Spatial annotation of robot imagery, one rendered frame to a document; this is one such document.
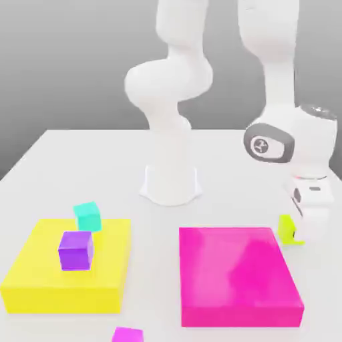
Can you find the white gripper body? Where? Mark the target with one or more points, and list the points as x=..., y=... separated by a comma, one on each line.
x=315, y=219

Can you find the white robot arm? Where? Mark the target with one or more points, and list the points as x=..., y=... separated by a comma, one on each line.
x=171, y=88

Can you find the small magenta cube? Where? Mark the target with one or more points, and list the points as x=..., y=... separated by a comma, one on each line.
x=127, y=335

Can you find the large pink box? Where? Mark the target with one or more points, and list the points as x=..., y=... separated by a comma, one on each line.
x=235, y=272

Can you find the small purple cube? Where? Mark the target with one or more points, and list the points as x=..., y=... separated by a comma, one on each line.
x=75, y=251

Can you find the large yellow box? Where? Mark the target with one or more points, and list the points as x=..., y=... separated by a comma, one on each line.
x=66, y=283

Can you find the small teal cube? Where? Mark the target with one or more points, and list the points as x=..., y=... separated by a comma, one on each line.
x=88, y=217

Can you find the small lime cube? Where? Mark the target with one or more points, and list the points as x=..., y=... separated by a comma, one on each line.
x=284, y=227

